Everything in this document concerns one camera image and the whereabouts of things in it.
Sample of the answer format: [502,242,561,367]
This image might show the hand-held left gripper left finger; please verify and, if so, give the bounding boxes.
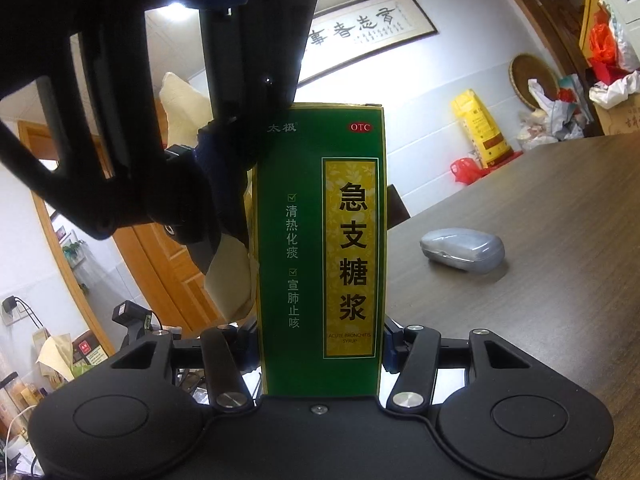
[107,321,259,412]

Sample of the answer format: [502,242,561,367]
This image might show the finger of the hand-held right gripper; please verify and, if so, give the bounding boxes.
[0,10,222,277]
[192,5,318,277]

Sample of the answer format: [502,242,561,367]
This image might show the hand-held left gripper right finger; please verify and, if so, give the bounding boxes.
[383,317,526,415]

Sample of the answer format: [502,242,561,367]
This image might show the green medicine box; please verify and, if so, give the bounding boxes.
[250,102,387,401]

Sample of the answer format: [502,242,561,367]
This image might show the wooden door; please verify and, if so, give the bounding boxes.
[20,120,231,356]

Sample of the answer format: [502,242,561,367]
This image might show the green potted plant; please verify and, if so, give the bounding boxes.
[60,240,89,267]

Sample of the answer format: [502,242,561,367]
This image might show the small white framed picture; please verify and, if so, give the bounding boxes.
[50,210,77,248]

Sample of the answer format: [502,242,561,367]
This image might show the grey glasses case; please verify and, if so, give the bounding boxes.
[419,228,506,275]

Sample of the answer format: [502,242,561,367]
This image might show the brown box red label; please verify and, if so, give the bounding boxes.
[72,332,109,367]

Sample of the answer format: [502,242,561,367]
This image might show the green tissue pack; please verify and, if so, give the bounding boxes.
[35,335,96,386]

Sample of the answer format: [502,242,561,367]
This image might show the black charger plug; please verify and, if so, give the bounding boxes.
[2,296,31,326]

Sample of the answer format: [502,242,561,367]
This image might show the red plastic bag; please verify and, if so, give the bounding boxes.
[450,157,490,185]

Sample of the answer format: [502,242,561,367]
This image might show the large framed calligraphy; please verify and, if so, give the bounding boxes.
[295,0,441,86]

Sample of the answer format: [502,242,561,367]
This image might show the yellow rice bag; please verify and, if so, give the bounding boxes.
[450,89,513,168]

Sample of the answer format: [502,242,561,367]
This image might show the crumpled white plastic bags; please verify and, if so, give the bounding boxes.
[517,75,601,153]

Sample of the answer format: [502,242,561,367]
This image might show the woven bamboo basket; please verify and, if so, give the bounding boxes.
[509,54,561,111]

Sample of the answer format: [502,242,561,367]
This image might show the cardboard box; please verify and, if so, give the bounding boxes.
[595,85,640,134]

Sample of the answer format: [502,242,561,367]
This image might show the wooden doorway frame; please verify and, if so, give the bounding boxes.
[500,0,608,136]

